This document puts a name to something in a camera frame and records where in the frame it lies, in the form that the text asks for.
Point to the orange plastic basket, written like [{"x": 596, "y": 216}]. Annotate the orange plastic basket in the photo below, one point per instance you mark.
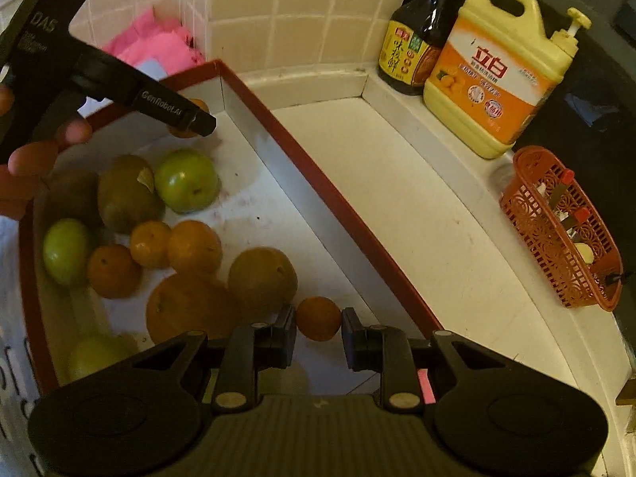
[{"x": 526, "y": 218}]

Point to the light blue cloth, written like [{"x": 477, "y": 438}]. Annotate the light blue cloth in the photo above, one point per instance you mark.
[{"x": 149, "y": 68}]

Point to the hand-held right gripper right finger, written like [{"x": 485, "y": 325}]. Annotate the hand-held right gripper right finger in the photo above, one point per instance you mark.
[{"x": 350, "y": 338}]

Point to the green plum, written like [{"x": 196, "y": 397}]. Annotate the green plum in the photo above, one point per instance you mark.
[
  {"x": 67, "y": 251},
  {"x": 188, "y": 181},
  {"x": 92, "y": 355}
]

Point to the person's left hand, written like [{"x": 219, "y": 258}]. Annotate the person's left hand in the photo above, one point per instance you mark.
[{"x": 22, "y": 179}]

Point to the pink cloth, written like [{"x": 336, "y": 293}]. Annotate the pink cloth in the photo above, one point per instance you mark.
[{"x": 149, "y": 39}]

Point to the red and white cardboard box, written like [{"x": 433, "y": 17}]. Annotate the red and white cardboard box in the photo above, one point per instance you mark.
[{"x": 278, "y": 198}]

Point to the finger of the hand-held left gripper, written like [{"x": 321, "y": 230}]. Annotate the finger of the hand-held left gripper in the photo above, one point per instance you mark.
[{"x": 159, "y": 102}]

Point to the dark soy sauce bottle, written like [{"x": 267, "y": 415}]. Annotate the dark soy sauce bottle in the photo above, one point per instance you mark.
[{"x": 422, "y": 15}]

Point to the large orange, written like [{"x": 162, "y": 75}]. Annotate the large orange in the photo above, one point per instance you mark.
[{"x": 189, "y": 303}]

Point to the small orange kumquat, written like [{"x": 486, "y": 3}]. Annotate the small orange kumquat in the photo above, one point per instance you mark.
[{"x": 318, "y": 320}]

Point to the garlic clove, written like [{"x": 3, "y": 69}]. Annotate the garlic clove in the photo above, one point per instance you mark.
[{"x": 584, "y": 252}]

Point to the yellow detergent jug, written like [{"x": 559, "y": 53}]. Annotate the yellow detergent jug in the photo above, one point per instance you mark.
[{"x": 497, "y": 69}]

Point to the black stove top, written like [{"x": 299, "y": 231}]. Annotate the black stove top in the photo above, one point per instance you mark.
[{"x": 596, "y": 84}]

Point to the orange mandarin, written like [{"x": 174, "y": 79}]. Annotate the orange mandarin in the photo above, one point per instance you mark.
[
  {"x": 195, "y": 247},
  {"x": 151, "y": 243},
  {"x": 198, "y": 105},
  {"x": 113, "y": 271}
]

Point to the white printed cloth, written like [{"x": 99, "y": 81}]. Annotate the white printed cloth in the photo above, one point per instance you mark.
[{"x": 15, "y": 308}]

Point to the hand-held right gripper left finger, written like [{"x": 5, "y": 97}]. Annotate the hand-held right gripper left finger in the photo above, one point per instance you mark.
[{"x": 288, "y": 338}]

